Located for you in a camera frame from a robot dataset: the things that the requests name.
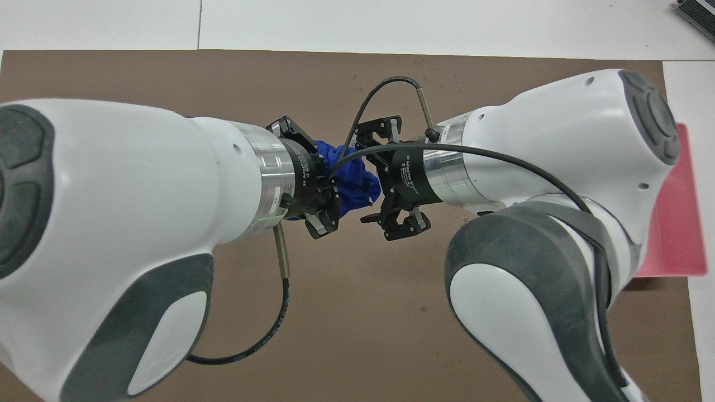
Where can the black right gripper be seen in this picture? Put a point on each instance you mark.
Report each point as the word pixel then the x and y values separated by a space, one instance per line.
pixel 405 173

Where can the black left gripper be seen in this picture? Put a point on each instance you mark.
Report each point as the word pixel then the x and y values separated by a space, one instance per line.
pixel 310 178

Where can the blue towel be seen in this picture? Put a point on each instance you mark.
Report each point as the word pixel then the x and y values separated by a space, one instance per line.
pixel 352 178

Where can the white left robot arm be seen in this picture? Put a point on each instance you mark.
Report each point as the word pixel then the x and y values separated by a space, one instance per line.
pixel 139 195

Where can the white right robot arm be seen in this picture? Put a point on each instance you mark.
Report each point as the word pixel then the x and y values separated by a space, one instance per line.
pixel 558 139

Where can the brown table mat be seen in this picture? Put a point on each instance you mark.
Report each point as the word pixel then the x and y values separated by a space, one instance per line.
pixel 335 335

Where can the pink plastic bin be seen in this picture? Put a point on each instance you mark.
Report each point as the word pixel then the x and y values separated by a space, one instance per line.
pixel 681 223

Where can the striped grey device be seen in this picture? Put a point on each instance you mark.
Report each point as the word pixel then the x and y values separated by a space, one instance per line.
pixel 698 11

